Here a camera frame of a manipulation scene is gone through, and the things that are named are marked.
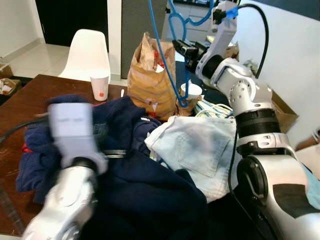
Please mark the teal cloth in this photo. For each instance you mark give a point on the teal cloth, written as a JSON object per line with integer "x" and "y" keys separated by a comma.
{"x": 312, "y": 190}

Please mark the grey green plastic bag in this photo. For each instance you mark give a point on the grey green plastic bag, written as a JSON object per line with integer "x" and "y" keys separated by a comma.
{"x": 252, "y": 67}

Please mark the white plastic chair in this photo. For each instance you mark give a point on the white plastic chair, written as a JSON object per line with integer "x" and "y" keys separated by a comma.
{"x": 85, "y": 55}

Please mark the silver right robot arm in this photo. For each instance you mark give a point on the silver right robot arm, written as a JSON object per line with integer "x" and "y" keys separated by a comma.
{"x": 270, "y": 190}

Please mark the open cardboard box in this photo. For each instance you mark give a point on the open cardboard box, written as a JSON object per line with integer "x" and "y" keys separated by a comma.
{"x": 282, "y": 117}

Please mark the small filled cardboard box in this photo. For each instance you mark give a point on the small filled cardboard box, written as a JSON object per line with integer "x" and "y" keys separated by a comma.
{"x": 231, "y": 51}

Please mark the light denim shorts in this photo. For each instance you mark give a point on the light denim shorts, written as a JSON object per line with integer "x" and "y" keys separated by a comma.
{"x": 200, "y": 150}

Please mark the large brown paper bag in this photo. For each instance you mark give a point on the large brown paper bag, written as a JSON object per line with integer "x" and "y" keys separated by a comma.
{"x": 145, "y": 90}

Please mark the green cloth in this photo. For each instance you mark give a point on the green cloth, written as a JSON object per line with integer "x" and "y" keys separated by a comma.
{"x": 215, "y": 109}

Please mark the blue plastic hanger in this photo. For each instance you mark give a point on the blue plastic hanger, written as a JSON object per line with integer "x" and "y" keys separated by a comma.
{"x": 165, "y": 55}

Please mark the white paper cup red logo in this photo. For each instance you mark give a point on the white paper cup red logo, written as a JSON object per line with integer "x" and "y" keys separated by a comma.
{"x": 100, "y": 85}

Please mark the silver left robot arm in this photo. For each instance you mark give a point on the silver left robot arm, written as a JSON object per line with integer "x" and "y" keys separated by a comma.
{"x": 60, "y": 205}

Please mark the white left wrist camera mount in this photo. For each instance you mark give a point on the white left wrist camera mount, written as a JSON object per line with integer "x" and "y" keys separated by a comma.
{"x": 75, "y": 130}

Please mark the small brown paper bag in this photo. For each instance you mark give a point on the small brown paper bag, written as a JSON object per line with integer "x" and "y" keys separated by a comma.
{"x": 192, "y": 91}

